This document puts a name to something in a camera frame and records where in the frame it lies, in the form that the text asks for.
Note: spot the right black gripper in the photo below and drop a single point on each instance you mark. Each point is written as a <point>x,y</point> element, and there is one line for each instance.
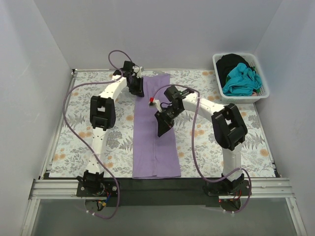
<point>166,118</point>

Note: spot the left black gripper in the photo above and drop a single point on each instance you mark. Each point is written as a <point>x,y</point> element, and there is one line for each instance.
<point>135,83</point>

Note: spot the purple t shirt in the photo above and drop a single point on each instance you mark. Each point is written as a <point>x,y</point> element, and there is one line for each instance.
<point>153,156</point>

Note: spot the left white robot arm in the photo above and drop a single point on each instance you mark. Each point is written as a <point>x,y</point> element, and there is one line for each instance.
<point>103,118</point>

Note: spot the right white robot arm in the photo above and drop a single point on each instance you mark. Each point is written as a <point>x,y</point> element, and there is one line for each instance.
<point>228,126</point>

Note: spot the floral patterned table mat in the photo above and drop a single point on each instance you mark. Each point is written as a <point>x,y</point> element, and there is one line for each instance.
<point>197,149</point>

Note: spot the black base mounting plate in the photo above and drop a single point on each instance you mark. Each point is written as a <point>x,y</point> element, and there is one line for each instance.
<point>161,192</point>

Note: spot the teal t shirt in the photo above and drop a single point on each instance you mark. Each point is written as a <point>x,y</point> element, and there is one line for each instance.
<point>242,81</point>

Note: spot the black t shirt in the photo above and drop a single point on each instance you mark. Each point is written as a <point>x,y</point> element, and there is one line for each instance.
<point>226,64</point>

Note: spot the green garment in basket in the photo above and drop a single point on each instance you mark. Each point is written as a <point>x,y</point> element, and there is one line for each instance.
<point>253,69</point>

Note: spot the white plastic laundry basket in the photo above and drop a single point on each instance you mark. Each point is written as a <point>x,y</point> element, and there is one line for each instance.
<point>253,61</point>

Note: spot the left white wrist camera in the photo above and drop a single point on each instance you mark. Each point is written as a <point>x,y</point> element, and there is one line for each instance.
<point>138,71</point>

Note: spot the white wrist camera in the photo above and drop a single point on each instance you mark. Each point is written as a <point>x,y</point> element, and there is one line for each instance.
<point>155,103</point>
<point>138,71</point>

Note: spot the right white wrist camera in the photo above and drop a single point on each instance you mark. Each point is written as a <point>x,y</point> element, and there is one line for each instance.
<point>155,103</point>

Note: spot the aluminium frame rail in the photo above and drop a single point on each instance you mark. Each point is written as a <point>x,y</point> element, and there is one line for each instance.
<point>259,187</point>

